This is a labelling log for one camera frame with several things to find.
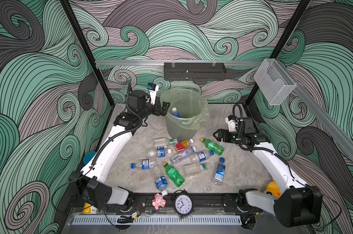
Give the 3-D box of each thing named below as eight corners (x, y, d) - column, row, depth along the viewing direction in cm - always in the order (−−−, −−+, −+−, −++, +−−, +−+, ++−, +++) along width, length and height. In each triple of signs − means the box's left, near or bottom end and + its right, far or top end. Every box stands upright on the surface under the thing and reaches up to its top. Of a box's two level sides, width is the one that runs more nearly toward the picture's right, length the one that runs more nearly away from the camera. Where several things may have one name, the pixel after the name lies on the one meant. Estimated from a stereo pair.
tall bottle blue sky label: (212, 183, 82) (214, 180, 78) (218, 159, 91) (220, 155, 87) (219, 186, 81) (222, 183, 77) (225, 161, 90) (227, 158, 86)
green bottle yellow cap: (198, 144, 98) (199, 140, 94) (203, 138, 101) (204, 134, 97) (219, 158, 91) (221, 154, 87) (224, 151, 94) (226, 147, 90)
